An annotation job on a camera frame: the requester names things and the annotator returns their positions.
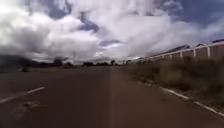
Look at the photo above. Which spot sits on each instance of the distant row of trees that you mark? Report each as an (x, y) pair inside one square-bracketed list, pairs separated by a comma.
[(100, 63)]

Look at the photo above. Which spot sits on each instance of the dark asphalt road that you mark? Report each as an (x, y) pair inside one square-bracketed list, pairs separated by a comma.
[(86, 103)]

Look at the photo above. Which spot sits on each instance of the dry grass verge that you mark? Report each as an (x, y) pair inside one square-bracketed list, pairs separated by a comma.
[(180, 76)]

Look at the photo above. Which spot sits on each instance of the white painted edge line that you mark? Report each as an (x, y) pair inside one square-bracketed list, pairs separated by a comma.
[(186, 98)]

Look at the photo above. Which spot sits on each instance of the dark row of trees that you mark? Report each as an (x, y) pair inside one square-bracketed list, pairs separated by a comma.
[(20, 63)]

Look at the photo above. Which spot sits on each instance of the white painted centre line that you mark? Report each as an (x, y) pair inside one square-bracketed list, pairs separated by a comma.
[(23, 93)]

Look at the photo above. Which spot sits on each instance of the long fence wall with posts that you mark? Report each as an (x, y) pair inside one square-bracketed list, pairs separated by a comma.
[(200, 52)]

